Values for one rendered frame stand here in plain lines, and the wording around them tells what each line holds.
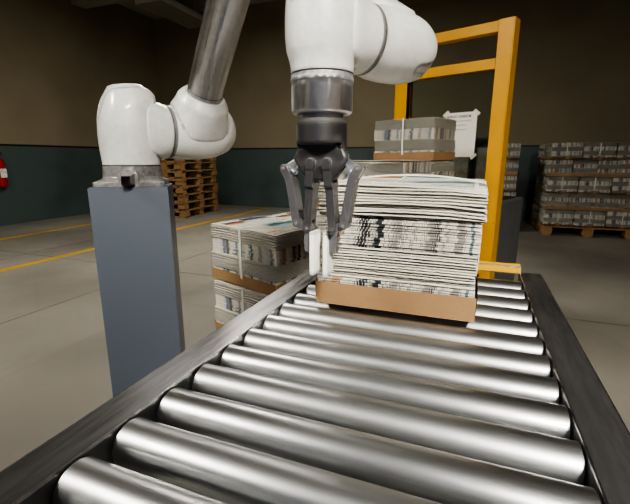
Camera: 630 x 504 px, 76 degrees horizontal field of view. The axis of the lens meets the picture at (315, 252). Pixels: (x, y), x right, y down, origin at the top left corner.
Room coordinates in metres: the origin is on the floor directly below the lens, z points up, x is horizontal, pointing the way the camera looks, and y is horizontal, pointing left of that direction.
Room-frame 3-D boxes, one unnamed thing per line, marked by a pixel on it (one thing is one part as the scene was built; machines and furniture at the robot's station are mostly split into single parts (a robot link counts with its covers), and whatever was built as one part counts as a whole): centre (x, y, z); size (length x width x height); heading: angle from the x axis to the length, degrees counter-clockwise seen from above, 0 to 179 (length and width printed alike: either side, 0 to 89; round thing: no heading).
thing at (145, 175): (1.18, 0.52, 1.03); 0.22 x 0.18 x 0.06; 15
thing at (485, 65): (2.78, -0.86, 1.62); 0.75 x 0.06 x 0.06; 49
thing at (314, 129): (0.63, -0.01, 1.09); 0.08 x 0.07 x 0.09; 69
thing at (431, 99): (2.79, -0.88, 1.28); 0.57 x 0.01 x 0.65; 49
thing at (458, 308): (0.76, -0.16, 0.83); 0.29 x 0.16 x 0.04; 69
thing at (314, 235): (0.63, 0.00, 0.93); 0.03 x 0.01 x 0.07; 159
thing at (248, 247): (1.90, -0.10, 0.42); 1.17 x 0.39 x 0.83; 139
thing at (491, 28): (2.78, -0.86, 1.82); 0.75 x 0.06 x 0.06; 49
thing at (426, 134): (2.45, -0.58, 0.65); 0.39 x 0.30 x 1.29; 49
